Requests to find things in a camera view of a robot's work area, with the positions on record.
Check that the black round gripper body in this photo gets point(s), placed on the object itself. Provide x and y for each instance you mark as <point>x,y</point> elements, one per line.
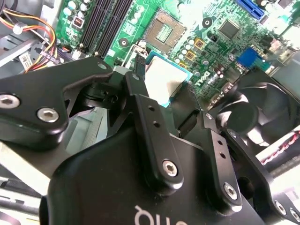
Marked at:
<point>105,187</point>

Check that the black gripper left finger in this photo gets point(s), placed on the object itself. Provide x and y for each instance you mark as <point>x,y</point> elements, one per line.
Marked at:
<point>35,93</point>

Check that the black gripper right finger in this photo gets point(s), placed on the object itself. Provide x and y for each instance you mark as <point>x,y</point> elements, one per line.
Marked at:
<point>220,168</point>

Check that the silver square CPU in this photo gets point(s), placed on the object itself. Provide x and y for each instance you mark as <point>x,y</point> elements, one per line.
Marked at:
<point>164,77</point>

